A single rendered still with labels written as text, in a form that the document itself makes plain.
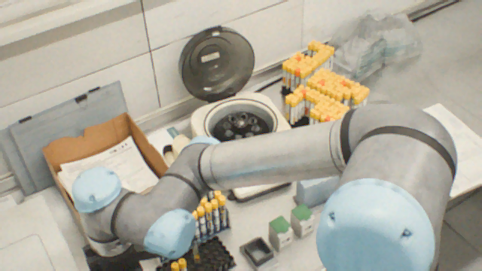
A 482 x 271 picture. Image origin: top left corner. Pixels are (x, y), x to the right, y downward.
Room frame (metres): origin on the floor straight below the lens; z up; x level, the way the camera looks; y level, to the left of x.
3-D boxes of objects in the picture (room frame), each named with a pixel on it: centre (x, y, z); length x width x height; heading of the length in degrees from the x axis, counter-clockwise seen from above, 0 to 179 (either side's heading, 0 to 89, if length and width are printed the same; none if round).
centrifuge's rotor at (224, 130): (1.11, 0.00, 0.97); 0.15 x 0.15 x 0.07
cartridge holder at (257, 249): (0.76, -0.03, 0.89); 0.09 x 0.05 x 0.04; 31
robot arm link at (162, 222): (0.54, 0.13, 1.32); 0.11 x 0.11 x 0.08; 62
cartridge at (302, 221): (0.84, -0.14, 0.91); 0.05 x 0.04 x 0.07; 31
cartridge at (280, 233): (0.81, -0.08, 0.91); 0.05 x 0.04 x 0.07; 31
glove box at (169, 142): (1.04, 0.17, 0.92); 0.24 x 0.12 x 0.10; 31
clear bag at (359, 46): (1.51, -0.38, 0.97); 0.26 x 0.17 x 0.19; 135
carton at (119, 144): (0.96, 0.34, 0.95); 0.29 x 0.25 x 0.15; 31
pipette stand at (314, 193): (0.93, -0.18, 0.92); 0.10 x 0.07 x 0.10; 113
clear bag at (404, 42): (1.59, -0.53, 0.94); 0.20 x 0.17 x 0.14; 104
